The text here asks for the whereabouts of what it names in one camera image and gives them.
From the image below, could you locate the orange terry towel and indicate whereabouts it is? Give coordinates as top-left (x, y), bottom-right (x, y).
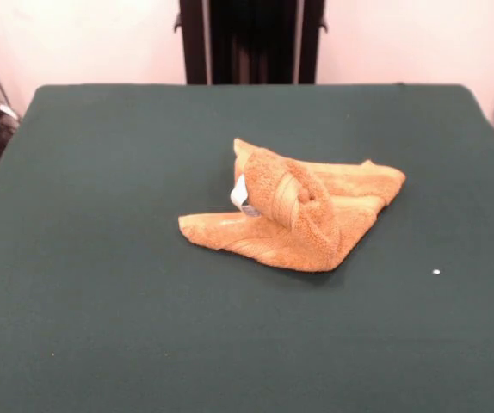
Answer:
top-left (177, 137), bottom-right (407, 274)

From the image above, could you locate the dark green table cloth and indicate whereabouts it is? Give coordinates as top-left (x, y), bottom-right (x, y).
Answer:
top-left (0, 83), bottom-right (494, 413)

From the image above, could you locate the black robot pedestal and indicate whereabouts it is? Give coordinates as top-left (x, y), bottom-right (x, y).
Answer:
top-left (172, 0), bottom-right (329, 85)

